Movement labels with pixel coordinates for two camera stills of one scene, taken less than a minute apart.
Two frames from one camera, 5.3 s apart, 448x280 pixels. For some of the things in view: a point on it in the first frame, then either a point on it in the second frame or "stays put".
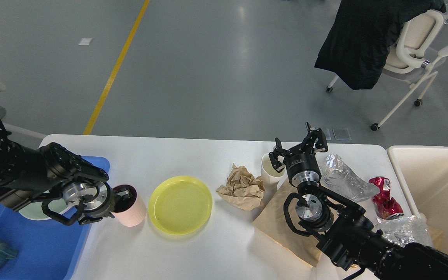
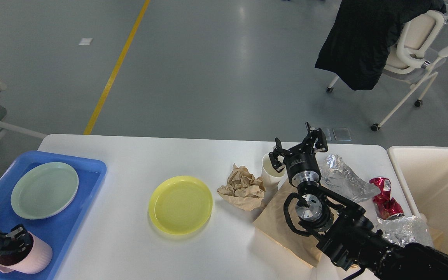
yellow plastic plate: [179, 205] stays put
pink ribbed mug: [130, 209] -> [36, 258]
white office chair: [405, 60] stays put
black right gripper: [301, 165] stays put
